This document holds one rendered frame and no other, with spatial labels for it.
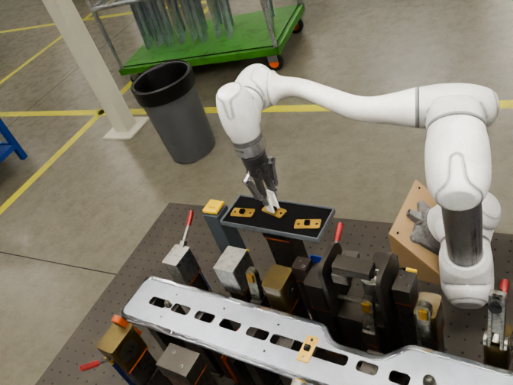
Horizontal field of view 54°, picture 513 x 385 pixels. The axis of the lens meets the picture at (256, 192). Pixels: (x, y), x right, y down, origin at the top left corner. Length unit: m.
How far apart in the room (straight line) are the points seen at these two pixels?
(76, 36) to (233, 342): 3.66
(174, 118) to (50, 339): 1.80
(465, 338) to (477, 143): 0.82
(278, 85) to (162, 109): 2.57
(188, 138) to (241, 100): 2.79
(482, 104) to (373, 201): 2.12
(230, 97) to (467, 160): 0.60
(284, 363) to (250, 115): 0.70
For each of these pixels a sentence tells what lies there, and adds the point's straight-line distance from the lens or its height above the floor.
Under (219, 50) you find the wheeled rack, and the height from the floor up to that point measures 0.29.
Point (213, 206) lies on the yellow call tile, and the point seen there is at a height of 1.16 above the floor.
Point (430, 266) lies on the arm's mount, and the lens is 1.90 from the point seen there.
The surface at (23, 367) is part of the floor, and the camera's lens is 3.55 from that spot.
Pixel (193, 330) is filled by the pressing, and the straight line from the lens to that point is 1.68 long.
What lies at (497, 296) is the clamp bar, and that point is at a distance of 1.30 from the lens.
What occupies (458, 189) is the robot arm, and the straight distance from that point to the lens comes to 1.16.
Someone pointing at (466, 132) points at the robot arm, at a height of 1.54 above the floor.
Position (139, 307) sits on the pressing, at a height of 1.00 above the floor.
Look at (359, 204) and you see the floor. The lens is 3.34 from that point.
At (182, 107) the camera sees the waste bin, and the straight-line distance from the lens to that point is 4.01.
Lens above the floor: 2.25
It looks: 38 degrees down
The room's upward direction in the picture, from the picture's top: 21 degrees counter-clockwise
